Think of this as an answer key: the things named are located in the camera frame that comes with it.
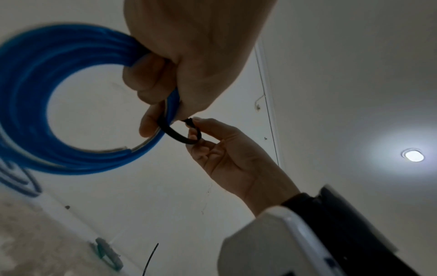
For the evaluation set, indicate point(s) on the black zip tie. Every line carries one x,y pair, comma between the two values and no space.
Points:
150,260
174,137

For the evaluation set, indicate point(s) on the person's right hand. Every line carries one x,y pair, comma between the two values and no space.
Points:
239,167

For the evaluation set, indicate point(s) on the clear blue striped tube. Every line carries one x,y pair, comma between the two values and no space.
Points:
24,186
24,80

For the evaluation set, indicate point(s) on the person's left hand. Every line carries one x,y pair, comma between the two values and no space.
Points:
198,40

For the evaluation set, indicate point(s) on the white wrist camera with marker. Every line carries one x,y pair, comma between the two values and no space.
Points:
266,242

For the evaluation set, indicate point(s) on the round ceiling light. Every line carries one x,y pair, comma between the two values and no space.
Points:
413,155

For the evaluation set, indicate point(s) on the clear green striped tube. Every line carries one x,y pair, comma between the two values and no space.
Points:
111,256

